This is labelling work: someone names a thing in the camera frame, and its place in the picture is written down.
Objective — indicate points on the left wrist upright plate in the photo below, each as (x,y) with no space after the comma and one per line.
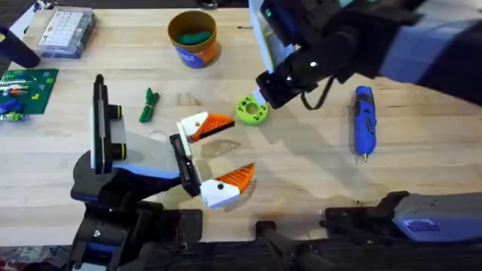
(99,124)

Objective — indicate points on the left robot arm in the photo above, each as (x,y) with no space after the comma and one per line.
(98,188)

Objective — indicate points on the clear plastic parts box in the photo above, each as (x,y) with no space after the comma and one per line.
(66,32)

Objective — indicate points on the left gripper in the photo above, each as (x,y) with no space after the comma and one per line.
(150,156)

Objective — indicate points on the green vegetable toy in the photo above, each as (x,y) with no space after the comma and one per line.
(149,105)

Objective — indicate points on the black stand pole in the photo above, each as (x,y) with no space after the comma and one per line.
(275,237)

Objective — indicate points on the black rail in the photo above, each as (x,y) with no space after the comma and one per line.
(226,259)

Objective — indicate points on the blue electric screwdriver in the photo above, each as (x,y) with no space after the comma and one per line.
(365,120)

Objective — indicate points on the right wrist upright plate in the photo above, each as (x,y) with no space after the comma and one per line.
(263,41)

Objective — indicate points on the brown tub with toys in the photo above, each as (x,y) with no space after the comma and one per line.
(192,37)

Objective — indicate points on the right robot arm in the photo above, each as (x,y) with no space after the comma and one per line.
(421,49)

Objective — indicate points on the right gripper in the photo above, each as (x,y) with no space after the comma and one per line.
(301,71)

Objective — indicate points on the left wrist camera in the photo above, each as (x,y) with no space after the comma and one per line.
(118,151)

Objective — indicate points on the green board with blocks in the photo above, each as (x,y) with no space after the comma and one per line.
(26,92)

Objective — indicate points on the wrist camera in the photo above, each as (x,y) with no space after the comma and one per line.
(118,151)
(280,19)

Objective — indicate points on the wrist upright plate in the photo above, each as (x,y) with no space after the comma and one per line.
(263,41)
(99,124)

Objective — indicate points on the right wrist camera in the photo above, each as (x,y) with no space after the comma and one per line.
(280,19)

